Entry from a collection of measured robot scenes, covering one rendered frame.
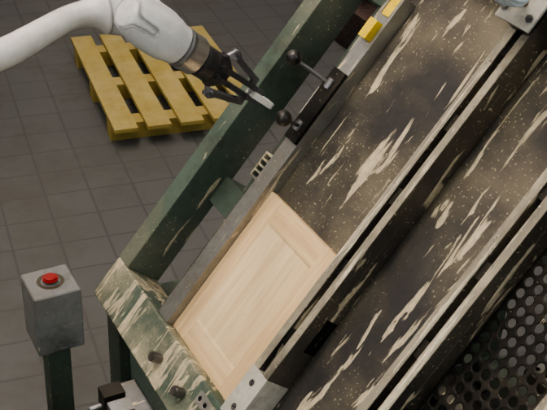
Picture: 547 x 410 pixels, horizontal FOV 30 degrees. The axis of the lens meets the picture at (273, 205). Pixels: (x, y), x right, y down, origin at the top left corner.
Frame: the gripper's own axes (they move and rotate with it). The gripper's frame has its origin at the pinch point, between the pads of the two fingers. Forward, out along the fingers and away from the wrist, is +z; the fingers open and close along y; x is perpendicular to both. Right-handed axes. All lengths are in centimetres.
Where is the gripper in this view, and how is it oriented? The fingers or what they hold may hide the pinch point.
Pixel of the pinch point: (260, 98)
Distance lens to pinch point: 236.2
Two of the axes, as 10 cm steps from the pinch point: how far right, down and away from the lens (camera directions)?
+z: 6.6, 3.6, 6.6
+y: -5.9, 7.9, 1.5
